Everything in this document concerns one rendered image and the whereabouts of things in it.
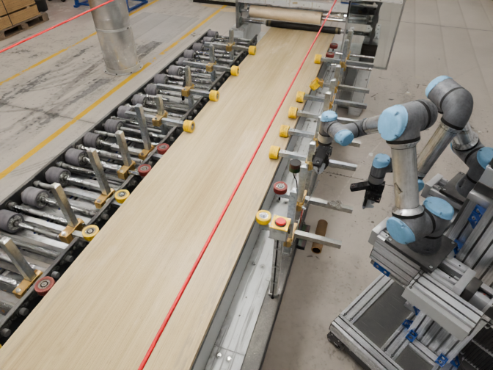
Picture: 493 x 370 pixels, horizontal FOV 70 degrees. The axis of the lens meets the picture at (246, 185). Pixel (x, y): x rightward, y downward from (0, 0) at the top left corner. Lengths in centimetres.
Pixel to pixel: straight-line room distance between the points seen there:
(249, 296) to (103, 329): 71
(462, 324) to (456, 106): 85
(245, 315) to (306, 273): 101
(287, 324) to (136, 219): 124
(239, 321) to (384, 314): 101
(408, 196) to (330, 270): 147
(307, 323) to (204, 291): 112
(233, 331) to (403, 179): 103
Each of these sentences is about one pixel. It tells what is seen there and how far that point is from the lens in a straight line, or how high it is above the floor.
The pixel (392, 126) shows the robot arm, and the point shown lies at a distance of 136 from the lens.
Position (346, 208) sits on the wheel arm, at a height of 86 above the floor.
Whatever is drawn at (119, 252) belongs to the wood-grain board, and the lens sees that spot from 182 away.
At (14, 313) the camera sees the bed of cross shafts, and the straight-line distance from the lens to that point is 193.
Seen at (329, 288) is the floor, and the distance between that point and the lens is 273.
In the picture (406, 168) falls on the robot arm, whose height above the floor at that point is 144.
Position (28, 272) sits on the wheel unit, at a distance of 195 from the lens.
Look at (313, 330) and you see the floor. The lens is 255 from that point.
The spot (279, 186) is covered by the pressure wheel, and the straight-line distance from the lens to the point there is 203.
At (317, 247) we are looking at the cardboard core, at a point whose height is 8.
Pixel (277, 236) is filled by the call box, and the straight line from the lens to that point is 142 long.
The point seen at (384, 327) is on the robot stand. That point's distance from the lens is 243.
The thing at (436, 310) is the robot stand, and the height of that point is 94.
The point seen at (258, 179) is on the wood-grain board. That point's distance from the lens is 207.
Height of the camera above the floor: 227
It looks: 42 degrees down
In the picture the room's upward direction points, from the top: straight up
